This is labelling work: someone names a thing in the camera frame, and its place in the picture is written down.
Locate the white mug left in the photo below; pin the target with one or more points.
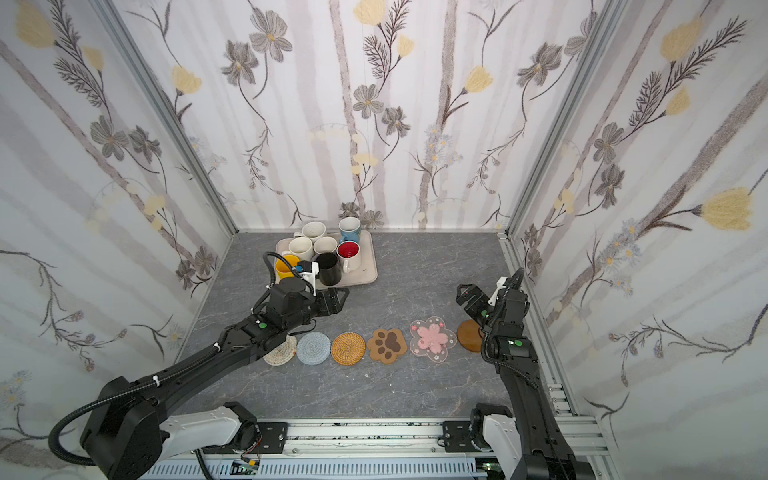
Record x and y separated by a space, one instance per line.
301 247

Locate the white mug red inside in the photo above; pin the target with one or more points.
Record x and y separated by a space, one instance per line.
349 253

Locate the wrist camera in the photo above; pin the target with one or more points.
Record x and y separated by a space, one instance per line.
308 271
501 285

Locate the white speckled mug rear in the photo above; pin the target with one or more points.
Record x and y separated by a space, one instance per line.
312 230

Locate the white woven round coaster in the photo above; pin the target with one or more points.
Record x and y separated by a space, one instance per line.
283 353

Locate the white slotted cable duct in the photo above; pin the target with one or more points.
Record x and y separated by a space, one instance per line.
349 468

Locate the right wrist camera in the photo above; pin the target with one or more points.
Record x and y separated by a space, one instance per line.
501 285

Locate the lavender mug white inside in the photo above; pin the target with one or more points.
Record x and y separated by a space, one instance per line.
325 244

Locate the beige plastic tray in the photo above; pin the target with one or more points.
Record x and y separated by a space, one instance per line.
366 273

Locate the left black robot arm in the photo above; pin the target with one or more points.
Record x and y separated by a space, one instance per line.
127 430

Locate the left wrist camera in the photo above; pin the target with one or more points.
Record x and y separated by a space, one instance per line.
308 271

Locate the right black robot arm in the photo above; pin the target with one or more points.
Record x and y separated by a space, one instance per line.
525 438

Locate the brown paw-shaped coaster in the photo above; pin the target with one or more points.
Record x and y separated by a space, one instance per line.
387 346

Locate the light blue mug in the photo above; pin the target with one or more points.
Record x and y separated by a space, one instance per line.
350 229

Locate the black mug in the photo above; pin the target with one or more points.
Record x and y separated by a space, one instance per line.
330 269

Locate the blue-grey round knitted coaster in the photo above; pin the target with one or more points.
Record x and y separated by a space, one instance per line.
313 348

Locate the brown wooden round coaster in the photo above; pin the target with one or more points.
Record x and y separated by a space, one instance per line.
470 336

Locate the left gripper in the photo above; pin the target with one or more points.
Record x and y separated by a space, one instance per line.
327 301

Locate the yellow mug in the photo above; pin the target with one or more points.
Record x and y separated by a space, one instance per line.
284 268

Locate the pink flower coaster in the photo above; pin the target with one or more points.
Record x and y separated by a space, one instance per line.
431 339

